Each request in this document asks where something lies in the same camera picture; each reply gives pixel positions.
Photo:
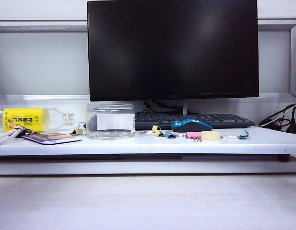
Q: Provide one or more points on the yellow binder clip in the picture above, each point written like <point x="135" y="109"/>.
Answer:
<point x="157" y="129"/>
<point x="78" y="131"/>

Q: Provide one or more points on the blue binder clip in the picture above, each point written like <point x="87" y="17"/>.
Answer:
<point x="169" y="134"/>

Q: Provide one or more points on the clear plastic jar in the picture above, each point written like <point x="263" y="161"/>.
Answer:
<point x="109" y="124"/>

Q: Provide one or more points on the cream round eraser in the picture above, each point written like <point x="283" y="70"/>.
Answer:
<point x="210" y="135"/>

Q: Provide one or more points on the white desk riser platform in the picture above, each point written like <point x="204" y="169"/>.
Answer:
<point x="147" y="146"/>

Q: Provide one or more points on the silver monitor stand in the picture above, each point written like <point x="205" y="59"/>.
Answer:
<point x="185" y="106"/>

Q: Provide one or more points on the blue and black mouse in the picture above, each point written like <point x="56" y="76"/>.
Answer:
<point x="186" y="126"/>

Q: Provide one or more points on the pink binder clip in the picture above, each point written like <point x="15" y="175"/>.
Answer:
<point x="192" y="134"/>

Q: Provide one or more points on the black computer monitor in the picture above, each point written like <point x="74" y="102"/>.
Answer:
<point x="173" y="48"/>

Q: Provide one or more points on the black computer keyboard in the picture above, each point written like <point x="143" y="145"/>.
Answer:
<point x="224" y="119"/>

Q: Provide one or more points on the purple and orange card tag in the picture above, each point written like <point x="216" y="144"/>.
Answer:
<point x="54" y="139"/>

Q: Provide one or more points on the teal binder clip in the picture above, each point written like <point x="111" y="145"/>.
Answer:
<point x="243" y="134"/>

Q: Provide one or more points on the silver keys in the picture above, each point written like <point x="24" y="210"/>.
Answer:
<point x="27" y="130"/>

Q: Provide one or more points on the plastic bottle yellow label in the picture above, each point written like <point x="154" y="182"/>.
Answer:
<point x="23" y="117"/>

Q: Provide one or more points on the black power plug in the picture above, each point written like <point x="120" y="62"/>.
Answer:
<point x="292" y="119"/>

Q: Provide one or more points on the aluminium frame rails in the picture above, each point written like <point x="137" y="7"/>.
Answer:
<point x="42" y="26"/>

